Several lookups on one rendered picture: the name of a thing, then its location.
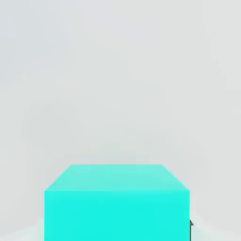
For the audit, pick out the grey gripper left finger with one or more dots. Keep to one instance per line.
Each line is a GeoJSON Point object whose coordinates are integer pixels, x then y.
{"type": "Point", "coordinates": [28, 235]}

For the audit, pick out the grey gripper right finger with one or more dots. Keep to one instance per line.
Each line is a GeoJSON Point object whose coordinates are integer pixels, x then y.
{"type": "Point", "coordinates": [199, 235]}

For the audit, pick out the small cyan cube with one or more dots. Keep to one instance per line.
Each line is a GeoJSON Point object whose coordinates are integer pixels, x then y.
{"type": "Point", "coordinates": [116, 210]}

